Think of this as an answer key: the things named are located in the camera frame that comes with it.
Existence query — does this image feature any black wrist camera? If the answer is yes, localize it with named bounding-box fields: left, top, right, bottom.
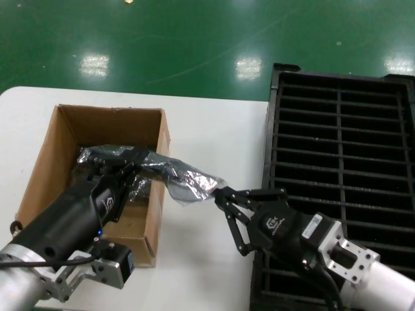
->
left=301, top=212, right=328, bottom=242
left=95, top=238, right=136, bottom=282

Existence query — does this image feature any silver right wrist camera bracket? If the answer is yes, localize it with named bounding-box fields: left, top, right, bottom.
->
left=317, top=215, right=381, bottom=286

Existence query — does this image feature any brown cardboard box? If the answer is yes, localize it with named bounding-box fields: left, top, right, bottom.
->
left=14, top=103, right=171, bottom=269

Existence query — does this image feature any grey antistatic bag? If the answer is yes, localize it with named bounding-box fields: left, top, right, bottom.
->
left=77, top=144, right=227, bottom=209

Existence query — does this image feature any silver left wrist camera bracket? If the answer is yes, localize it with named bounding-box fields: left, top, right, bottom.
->
left=48, top=255, right=126, bottom=304

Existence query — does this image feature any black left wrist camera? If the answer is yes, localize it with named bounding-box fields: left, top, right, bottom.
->
left=95, top=238, right=136, bottom=282

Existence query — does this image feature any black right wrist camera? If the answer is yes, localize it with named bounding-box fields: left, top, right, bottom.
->
left=301, top=212, right=328, bottom=242

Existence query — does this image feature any thin black left camera cable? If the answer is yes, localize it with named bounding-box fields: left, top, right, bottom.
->
left=0, top=254, right=98, bottom=270

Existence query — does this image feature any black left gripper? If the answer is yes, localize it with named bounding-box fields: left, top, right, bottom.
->
left=12, top=147, right=148, bottom=272

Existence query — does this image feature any black slotted plastic container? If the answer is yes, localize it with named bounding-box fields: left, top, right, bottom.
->
left=249, top=62, right=415, bottom=311

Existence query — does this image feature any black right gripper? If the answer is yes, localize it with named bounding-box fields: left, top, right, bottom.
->
left=214, top=185, right=326, bottom=270

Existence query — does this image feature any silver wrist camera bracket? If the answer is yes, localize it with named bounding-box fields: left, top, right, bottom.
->
left=317, top=215, right=381, bottom=286
left=48, top=255, right=126, bottom=304

